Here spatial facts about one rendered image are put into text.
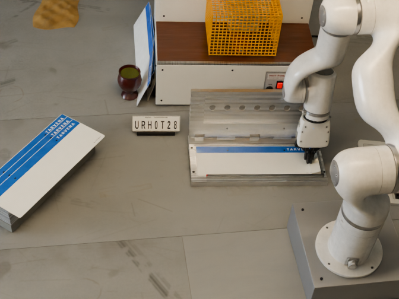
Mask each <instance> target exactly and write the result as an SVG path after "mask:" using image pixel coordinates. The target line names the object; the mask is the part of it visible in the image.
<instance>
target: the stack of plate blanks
mask: <svg viewBox="0 0 399 299"><path fill-rule="evenodd" d="M66 117H67V116H66V115H64V114H61V115H60V116H59V117H57V118H56V119H55V120H54V121H53V122H52V123H51V124H50V125H49V126H47V127H46V128H45V129H44V130H43V131H41V133H39V134H38V136H36V137H35V138H34V139H33V140H32V141H30V142H29V143H28V144H27V145H26V146H25V147H24V148H23V149H21V150H20V151H19V152H18V153H17V154H16V155H15V156H13V157H12V159H10V160H9V161H8V162H7V163H6V164H4V165H3V166H2V167H1V168H0V176H1V175H2V174H4V173H5V172H6V171H7V170H8V169H9V168H10V167H11V166H12V165H13V164H15V163H16V162H17V161H18V160H19V159H20V158H21V157H22V156H23V155H24V154H26V153H27V152H28V151H29V150H30V149H32V148H33V147H34V146H35V145H36V144H37V143H38V142H39V141H40V140H41V139H43V138H44V137H45V136H46V135H47V134H48V133H49V132H50V131H51V130H52V129H54V128H55V127H56V126H57V125H58V124H59V123H61V122H62V121H63V120H64V119H65V118H66ZM94 153H95V147H94V148H93V149H92V150H91V151H90V152H89V153H87V154H86V155H85V156H84V157H83V158H82V159H81V160H80V161H79V162H78V163H77V164H76V165H75V166H74V167H73V168H72V169H71V170H70V171H69V172H67V174H66V175H64V177H63V178H61V179H60V181H59V182H57V184H56V185H54V187H53V188H51V189H50V190H49V191H48V192H47V193H46V194H45V195H44V196H43V197H42V198H41V199H40V200H39V201H38V202H37V203H36V204H35V205H34V206H32V207H31V208H30V209H29V210H28V211H27V212H26V213H25V214H24V215H23V216H22V217H21V218H18V217H16V216H15V215H13V214H11V213H9V212H8V211H6V210H4V209H3V208H1V207H0V226H2V227H4V228H5V229H7V230H8V231H10V232H12V233H13V232H14V231H15V230H16V229H17V228H18V227H19V226H20V225H21V224H22V223H23V222H24V221H25V220H26V219H27V218H28V217H29V216H30V215H31V214H32V213H33V212H34V211H35V210H36V209H37V208H38V207H39V206H40V205H41V204H42V203H43V202H44V201H45V200H46V199H47V198H48V197H49V196H50V195H51V194H52V193H53V192H54V191H55V190H56V189H57V188H59V187H60V186H61V185H62V184H63V183H64V182H65V181H66V180H67V179H68V178H69V177H70V176H71V175H72V174H73V173H74V172H75V171H76V170H77V169H78V168H79V167H80V166H81V165H82V164H84V163H85V162H86V161H87V160H88V159H89V158H90V157H91V156H92V155H93V154H94Z"/></svg>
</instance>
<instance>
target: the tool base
mask: <svg viewBox="0 0 399 299"><path fill-rule="evenodd" d="M273 138H274V137H273V136H259V135H258V134H250V136H236V137H235V139H217V136H204V134H194V136H188V149H189V166H190V175H191V186H327V183H328V178H327V175H326V172H325V173H324V177H244V178H207V177H206V176H198V172H197V158H196V150H195V147H197V146H294V145H295V141H296V137H295V136H292V138H291V139H273ZM191 147H193V149H191ZM318 151H319V155H320V158H321V163H322V168H323V171H325V167H324V162H323V159H322V154H321V149H319V150H318ZM192 171H194V173H193V172H192Z"/></svg>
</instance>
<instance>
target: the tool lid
mask: <svg viewBox="0 0 399 299"><path fill-rule="evenodd" d="M212 105H213V106H215V107H216V108H215V109H214V110H211V109H209V107H210V106H212ZM227 105H228V106H230V109H229V110H226V109H224V107H225V106H227ZM303 105H304V103H289V102H287V101H285V100H284V98H283V96H282V90H281V89H191V99H190V111H189V136H194V134H204V136H217V139H235V137H236V136H250V134H259V136H273V137H274V138H273V139H291V138H292V136H296V131H297V126H298V124H299V121H300V118H301V115H302V110H299V107H300V106H303ZM240 106H245V109H243V110H241V109H239V107H240ZM255 106H260V109H259V110H255V109H254V107H255ZM270 106H275V109H274V110H270V109H269V107H270ZM285 106H290V108H289V109H288V110H284V107H285Z"/></svg>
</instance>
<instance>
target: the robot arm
mask: <svg viewBox="0 0 399 299"><path fill-rule="evenodd" d="M318 19H319V23H320V25H321V26H320V30H319V35H318V40H317V43H316V46H315V47H314V48H312V49H310V50H308V51H306V52H304V53H303V54H301V55H299V56H298V57H297V58H296V59H295V60H294V61H293V62H292V63H291V64H290V66H289V67H288V69H287V72H286V75H285V78H284V82H283V89H282V96H283V98H284V100H285V101H287V102H289V103H304V105H303V110H302V115H301V118H300V121H299V124H298V126H297V131H296V141H295V143H294V145H295V147H298V148H301V149H303V150H304V152H305V153H304V160H306V163H307V164H309V163H310V164H312V160H314V155H315V153H316V152H317V151H318V150H319V149H320V148H324V147H327V146H328V144H329V140H330V118H329V116H330V111H331V104H332V100H333V94H334V87H335V81H336V77H337V73H336V71H335V70H334V69H332V68H333V67H336V66H338V65H339V64H341V63H342V61H343V60H344V57H345V55H346V52H347V48H348V45H349V41H350V38H351V35H361V34H370V35H371V36H372V37H373V42H372V45H371V46H370V48H369V49H368V50H367V51H366V52H365V53H364V54H363V55H362V56H361V57H360V58H359V59H358V60H357V61H356V63H355V64H354V66H353V70H352V74H351V79H352V87H353V96H354V102H355V105H356V108H357V111H358V113H359V115H360V117H361V118H362V119H363V120H364V121H365V122H366V123H367V124H369V125H371V126H372V127H373V128H375V129H376V130H377V131H378V132H380V134H381V135H382V136H383V138H384V140H385V145H380V146H370V147H356V148H349V149H345V150H343V151H341V152H339V153H338V154H337V155H336V156H335V157H334V159H333V160H332V162H331V165H330V175H331V180H332V182H333V185H334V187H335V189H336V191H337V192H338V194H339V195H340V196H341V197H342V198H343V199H344V200H343V203H342V205H341V208H340V211H339V213H338V217H337V219H336V220H335V221H331V222H329V223H328V224H326V225H325V226H323V227H322V228H321V229H320V231H319V233H318V235H317V237H316V241H315V248H316V253H317V255H318V257H319V259H320V261H321V262H322V264H323V265H324V266H325V267H326V268H327V269H329V270H330V271H331V272H333V273H335V274H337V275H339V276H342V277H345V278H363V277H366V276H368V275H370V274H372V273H373V272H375V271H376V269H377V268H378V266H379V265H380V263H381V260H382V256H383V250H382V245H381V242H380V241H379V238H378V236H379V234H380V232H381V230H382V227H383V225H384V223H385V221H386V218H387V216H388V214H389V211H390V206H391V201H390V197H389V196H388V194H392V193H399V111H398V107H397V103H396V99H395V91H394V79H393V71H392V63H393V58H394V55H395V52H396V50H397V48H398V47H399V0H323V2H322V4H321V6H320V8H319V17H318ZM307 76H308V77H307ZM306 77H307V78H306ZM309 148H310V149H309Z"/></svg>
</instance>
